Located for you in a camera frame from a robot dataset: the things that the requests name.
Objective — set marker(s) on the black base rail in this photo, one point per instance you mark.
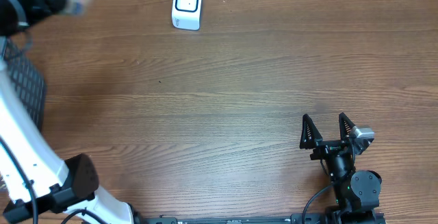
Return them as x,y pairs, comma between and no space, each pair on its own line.
222,220

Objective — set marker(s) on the black mesh basket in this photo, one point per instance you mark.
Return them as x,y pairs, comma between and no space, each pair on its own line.
27,81

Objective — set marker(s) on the white barcode scanner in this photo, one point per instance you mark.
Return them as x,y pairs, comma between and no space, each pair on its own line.
186,14

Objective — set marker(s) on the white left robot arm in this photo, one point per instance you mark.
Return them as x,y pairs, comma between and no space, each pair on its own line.
36,178

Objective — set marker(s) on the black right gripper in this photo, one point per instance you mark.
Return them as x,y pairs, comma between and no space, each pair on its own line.
324,146

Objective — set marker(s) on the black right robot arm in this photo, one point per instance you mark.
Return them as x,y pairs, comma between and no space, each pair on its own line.
356,192

